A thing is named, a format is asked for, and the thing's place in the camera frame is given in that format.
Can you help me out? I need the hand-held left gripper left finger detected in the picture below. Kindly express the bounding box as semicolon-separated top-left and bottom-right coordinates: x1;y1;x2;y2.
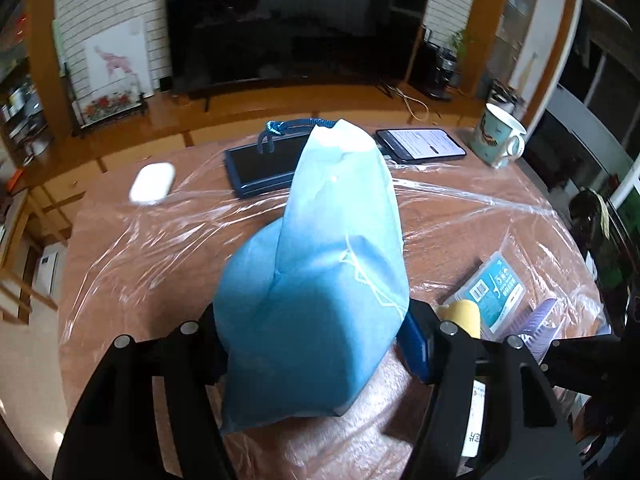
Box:
52;302;238;480

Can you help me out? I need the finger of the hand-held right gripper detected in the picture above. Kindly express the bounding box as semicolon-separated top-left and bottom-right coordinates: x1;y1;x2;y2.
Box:
547;332;631;396

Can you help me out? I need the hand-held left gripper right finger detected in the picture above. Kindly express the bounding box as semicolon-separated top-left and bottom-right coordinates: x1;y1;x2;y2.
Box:
397;300;585;480

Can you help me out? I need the purple comb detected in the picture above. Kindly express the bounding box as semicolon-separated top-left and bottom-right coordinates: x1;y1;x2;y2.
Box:
520;297;568;366

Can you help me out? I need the light blue fabric bag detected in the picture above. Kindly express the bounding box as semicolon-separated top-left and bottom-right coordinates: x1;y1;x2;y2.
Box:
217;117;411;436

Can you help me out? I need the yellow foam piece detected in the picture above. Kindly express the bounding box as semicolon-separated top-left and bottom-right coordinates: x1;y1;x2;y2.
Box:
436;299;482;338

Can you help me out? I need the white paper slip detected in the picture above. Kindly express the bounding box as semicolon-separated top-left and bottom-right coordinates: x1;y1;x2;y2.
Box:
460;380;488;458

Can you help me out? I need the clear plastic table sheet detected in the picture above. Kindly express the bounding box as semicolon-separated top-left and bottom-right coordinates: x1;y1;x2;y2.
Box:
57;125;613;480

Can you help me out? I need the blue and white packet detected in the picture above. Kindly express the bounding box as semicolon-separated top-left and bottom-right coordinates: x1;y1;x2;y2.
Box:
442;251;532;336

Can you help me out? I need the white floor appliance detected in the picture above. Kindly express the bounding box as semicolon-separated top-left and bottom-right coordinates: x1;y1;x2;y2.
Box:
32;245;68;296

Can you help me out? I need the white rounded box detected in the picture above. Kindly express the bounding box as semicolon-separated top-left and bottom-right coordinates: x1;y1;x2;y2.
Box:
129;161;176;206

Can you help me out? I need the tablet in blue case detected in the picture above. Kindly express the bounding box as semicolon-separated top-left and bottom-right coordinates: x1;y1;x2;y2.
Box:
223;132;313;198

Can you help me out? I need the black smartphone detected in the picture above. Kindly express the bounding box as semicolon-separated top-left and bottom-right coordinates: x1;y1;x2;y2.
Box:
375;128;467;165

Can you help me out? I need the patterned green mug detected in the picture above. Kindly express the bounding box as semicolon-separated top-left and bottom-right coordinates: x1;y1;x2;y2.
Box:
470;103;528;169

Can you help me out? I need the wooden side table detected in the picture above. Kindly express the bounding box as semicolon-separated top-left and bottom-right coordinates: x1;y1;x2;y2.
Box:
0;187;58;323

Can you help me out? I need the wooden television cabinet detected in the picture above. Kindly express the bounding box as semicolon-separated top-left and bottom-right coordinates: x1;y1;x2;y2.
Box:
0;0;581;241

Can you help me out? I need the floral glass panel on stand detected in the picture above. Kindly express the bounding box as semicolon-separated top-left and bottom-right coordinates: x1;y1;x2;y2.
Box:
70;72;151;133

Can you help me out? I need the black and white gadget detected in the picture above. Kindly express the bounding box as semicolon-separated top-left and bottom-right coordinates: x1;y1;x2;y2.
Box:
487;80;526;113

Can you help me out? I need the black coffee machine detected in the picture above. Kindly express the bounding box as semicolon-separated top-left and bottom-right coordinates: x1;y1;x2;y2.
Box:
407;40;458;101

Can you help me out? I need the giraffe picture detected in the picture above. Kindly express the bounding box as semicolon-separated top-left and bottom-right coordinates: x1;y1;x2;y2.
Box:
82;15;153;98

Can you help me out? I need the small green houseplant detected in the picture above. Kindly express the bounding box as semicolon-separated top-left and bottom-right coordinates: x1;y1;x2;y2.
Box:
447;27;473;61

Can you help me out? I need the black flat television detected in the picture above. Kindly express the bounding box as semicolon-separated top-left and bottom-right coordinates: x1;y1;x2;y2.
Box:
165;0;433;111

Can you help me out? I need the pale loose cable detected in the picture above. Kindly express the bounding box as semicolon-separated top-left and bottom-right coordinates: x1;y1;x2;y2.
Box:
390;85;431;121

